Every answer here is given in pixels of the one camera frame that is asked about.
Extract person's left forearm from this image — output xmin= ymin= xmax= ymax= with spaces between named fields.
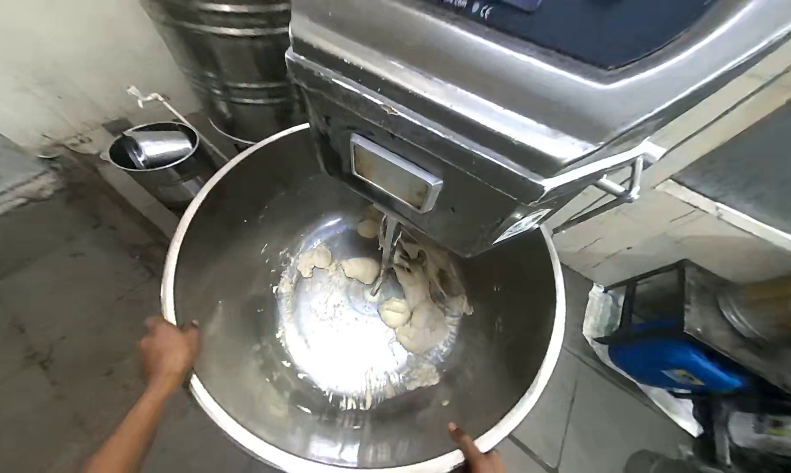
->
xmin=83 ymin=374 xmax=183 ymax=473

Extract person's right hand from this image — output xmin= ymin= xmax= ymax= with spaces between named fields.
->
xmin=448 ymin=422 xmax=505 ymax=473

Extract large ribbed steel drum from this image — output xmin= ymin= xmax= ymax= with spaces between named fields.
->
xmin=139 ymin=0 xmax=309 ymax=146

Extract grey stone counter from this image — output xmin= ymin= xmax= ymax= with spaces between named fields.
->
xmin=656 ymin=85 xmax=791 ymax=264

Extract machine with blue motor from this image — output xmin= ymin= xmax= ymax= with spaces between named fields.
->
xmin=596 ymin=259 xmax=791 ymax=473

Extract white plastic sack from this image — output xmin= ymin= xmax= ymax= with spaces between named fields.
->
xmin=582 ymin=283 xmax=704 ymax=438

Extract steel bucket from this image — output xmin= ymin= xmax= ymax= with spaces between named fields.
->
xmin=107 ymin=121 xmax=218 ymax=212

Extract steel dough mixer machine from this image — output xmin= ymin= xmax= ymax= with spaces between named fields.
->
xmin=285 ymin=0 xmax=791 ymax=258

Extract grey stone slab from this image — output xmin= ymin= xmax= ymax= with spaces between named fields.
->
xmin=0 ymin=116 xmax=61 ymax=227

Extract shiny steel cup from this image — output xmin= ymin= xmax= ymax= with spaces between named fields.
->
xmin=123 ymin=129 xmax=194 ymax=170

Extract thin white pipe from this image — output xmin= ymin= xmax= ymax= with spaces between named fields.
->
xmin=127 ymin=85 xmax=231 ymax=163

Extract metal mixer bar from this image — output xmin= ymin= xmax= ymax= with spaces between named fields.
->
xmin=370 ymin=214 xmax=402 ymax=297

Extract large steel mixing bowl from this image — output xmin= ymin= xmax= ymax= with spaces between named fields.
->
xmin=161 ymin=123 xmax=566 ymax=473

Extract person's left hand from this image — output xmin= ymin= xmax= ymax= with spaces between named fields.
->
xmin=138 ymin=316 xmax=201 ymax=387

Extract pieces of pale dough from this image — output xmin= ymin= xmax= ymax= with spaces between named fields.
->
xmin=296 ymin=219 xmax=475 ymax=393

